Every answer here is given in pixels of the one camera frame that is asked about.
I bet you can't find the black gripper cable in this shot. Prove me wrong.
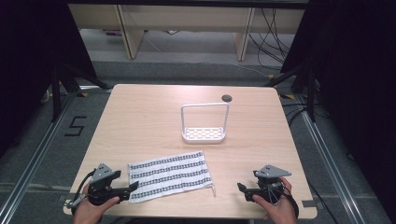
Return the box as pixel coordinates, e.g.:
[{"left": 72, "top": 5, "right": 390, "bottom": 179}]
[
  {"left": 65, "top": 169, "right": 97, "bottom": 216},
  {"left": 281, "top": 183, "right": 301, "bottom": 219}
]

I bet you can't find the bundle of black cables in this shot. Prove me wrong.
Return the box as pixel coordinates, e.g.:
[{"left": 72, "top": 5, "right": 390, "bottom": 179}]
[{"left": 248, "top": 7, "right": 296, "bottom": 70}]

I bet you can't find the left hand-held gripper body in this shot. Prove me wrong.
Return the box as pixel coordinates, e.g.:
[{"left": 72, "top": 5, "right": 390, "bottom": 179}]
[{"left": 87, "top": 162, "right": 131, "bottom": 206}]

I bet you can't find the light wooden desk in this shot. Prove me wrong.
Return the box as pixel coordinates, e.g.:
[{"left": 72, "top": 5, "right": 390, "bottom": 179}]
[{"left": 68, "top": 3, "right": 306, "bottom": 62}]

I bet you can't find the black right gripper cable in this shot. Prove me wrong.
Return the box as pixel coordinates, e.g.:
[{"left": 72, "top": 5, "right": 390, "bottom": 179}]
[{"left": 281, "top": 183, "right": 301, "bottom": 219}]

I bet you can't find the person's right hand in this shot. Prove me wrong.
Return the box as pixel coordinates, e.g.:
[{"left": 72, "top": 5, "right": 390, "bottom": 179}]
[{"left": 252, "top": 176, "right": 298, "bottom": 224}]

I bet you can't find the white striped dish cloth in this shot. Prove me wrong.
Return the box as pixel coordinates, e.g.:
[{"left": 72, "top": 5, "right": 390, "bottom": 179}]
[{"left": 127, "top": 150, "right": 217, "bottom": 204}]

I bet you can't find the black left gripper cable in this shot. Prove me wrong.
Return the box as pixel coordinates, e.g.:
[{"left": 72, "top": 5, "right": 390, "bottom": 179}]
[{"left": 65, "top": 169, "right": 97, "bottom": 216}]

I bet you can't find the white wire towel rack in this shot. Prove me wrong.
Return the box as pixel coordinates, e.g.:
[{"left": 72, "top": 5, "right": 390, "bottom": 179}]
[{"left": 180, "top": 102, "right": 231, "bottom": 145}]

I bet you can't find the black metal stand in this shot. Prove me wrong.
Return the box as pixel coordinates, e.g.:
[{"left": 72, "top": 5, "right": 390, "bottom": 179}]
[
  {"left": 50, "top": 61, "right": 110, "bottom": 123},
  {"left": 264, "top": 60, "right": 319, "bottom": 123}
]

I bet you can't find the person's left hand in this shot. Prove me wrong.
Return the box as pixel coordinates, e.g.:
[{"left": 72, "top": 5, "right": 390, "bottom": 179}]
[{"left": 73, "top": 195, "right": 120, "bottom": 224}]

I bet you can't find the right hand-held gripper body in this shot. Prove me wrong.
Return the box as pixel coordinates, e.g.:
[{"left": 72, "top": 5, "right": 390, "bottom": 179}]
[{"left": 248, "top": 164, "right": 292, "bottom": 201}]

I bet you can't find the grey metal floor rail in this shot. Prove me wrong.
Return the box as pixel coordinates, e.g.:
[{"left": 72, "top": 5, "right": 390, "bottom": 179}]
[
  {"left": 0, "top": 87, "right": 111, "bottom": 224},
  {"left": 281, "top": 92, "right": 367, "bottom": 224}
]

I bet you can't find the dark curtain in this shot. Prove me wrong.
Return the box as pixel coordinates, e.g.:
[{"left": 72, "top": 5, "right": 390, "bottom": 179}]
[
  {"left": 279, "top": 0, "right": 396, "bottom": 216},
  {"left": 0, "top": 0, "right": 98, "bottom": 158}
]

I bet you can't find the thin white floor cable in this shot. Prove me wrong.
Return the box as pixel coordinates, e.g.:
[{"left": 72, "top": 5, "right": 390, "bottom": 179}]
[{"left": 229, "top": 61, "right": 273, "bottom": 79}]

